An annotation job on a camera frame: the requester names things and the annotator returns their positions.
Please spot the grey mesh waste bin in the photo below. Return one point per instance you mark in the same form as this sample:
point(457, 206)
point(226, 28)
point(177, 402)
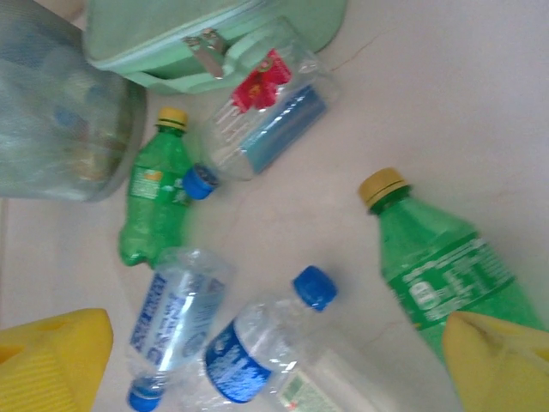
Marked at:
point(51, 129)

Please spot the red blue small packet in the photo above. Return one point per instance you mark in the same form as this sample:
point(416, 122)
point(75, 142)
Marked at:
point(266, 107)

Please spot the water bottle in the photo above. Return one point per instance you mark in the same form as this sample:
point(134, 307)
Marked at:
point(240, 365)

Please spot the green soda bottle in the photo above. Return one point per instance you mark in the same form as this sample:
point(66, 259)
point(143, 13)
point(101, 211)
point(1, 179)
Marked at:
point(150, 206)
point(429, 266)

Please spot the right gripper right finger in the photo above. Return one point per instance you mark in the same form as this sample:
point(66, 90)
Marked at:
point(502, 369)

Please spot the clear bottle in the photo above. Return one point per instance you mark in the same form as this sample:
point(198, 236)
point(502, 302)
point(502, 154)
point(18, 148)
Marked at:
point(180, 317)
point(309, 390)

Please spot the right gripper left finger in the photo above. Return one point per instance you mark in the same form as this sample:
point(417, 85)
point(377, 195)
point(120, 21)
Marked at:
point(47, 369)

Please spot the mint green zip pouch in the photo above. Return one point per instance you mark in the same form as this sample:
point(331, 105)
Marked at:
point(171, 34)

